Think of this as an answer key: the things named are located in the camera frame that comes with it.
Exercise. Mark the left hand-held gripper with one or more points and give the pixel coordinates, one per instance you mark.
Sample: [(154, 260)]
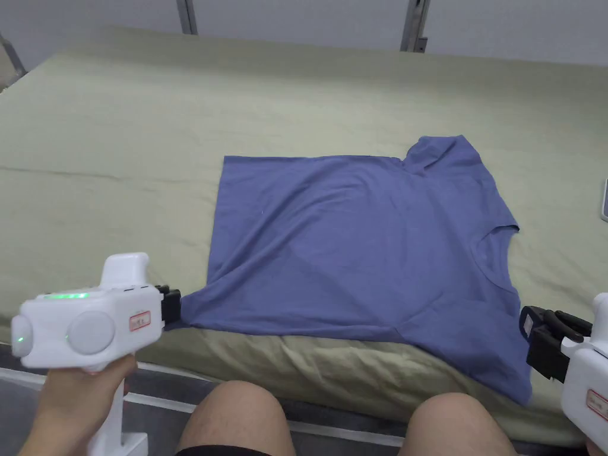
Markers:
[(95, 318)]

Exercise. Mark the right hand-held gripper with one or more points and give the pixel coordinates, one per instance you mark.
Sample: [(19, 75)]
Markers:
[(586, 375)]

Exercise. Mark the blue t-shirt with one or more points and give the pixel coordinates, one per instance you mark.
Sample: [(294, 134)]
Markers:
[(351, 247)]

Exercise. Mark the person's left hand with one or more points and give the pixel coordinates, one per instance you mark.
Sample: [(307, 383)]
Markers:
[(71, 403)]

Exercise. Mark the person's right hand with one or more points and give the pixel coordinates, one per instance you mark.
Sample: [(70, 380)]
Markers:
[(599, 449)]

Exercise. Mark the phone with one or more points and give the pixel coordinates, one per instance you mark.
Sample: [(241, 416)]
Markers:
[(605, 197)]

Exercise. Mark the person's legs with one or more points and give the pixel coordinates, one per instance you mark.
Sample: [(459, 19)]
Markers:
[(237, 422)]

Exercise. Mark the bed with pale green sheet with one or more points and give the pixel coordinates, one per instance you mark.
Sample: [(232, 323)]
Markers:
[(118, 142)]

